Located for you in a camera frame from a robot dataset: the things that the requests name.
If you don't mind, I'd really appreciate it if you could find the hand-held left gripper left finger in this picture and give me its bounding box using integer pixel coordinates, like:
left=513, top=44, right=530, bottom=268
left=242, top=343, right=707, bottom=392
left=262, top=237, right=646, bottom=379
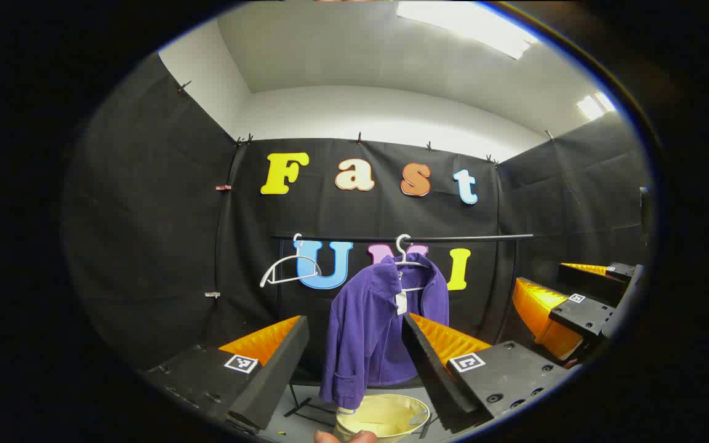
left=145, top=315, right=310, bottom=431

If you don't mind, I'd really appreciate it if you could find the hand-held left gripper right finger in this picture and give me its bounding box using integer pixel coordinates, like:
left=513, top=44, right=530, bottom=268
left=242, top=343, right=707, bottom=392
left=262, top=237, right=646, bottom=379
left=401, top=313, right=577, bottom=434

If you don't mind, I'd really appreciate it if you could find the cream laundry hamper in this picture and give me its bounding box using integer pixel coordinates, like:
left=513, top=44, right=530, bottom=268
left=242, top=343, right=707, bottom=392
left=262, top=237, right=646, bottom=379
left=335, top=394, right=432, bottom=443

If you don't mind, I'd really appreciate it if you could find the purple jacket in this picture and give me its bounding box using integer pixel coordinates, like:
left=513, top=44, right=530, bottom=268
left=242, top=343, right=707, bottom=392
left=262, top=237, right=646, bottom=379
left=319, top=252, right=451, bottom=410

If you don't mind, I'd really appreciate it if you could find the white clothes hanger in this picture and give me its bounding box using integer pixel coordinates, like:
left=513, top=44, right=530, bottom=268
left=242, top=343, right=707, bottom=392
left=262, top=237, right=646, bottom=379
left=395, top=234, right=432, bottom=293
left=260, top=233, right=323, bottom=289

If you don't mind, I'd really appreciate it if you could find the empty white clothes hanger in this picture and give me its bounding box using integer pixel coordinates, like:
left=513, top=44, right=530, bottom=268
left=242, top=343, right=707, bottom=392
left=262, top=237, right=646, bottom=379
left=260, top=233, right=323, bottom=289

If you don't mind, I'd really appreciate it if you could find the small ceiling light panel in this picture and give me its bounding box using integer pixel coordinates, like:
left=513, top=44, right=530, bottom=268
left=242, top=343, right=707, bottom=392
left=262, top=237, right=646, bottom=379
left=576, top=91, right=617, bottom=121

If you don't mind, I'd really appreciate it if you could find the black backdrop cloth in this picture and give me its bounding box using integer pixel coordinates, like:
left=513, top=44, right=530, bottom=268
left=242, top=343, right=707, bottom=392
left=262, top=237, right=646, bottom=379
left=62, top=52, right=654, bottom=394

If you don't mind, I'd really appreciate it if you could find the row of black cloth clips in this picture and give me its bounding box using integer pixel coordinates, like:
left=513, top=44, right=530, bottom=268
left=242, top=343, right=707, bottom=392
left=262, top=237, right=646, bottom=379
left=176, top=80, right=555, bottom=168

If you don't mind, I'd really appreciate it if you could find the long ceiling light panel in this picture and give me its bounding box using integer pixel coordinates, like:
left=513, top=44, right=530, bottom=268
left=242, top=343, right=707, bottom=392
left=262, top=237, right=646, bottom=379
left=398, top=0, right=540, bottom=60

